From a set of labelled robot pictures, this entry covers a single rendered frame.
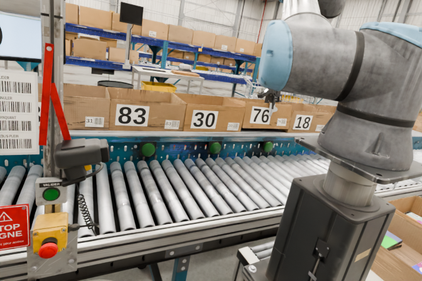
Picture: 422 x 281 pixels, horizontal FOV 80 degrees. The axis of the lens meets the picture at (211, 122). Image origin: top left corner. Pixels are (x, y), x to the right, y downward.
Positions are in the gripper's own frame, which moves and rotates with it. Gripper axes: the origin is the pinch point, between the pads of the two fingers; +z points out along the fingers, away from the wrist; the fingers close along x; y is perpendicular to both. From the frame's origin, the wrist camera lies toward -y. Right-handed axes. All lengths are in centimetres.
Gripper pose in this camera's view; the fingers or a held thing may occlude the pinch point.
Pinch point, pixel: (268, 114)
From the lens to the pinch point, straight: 172.0
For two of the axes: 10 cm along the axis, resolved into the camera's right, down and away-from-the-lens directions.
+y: 8.9, 0.2, 4.5
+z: -0.5, 10.0, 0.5
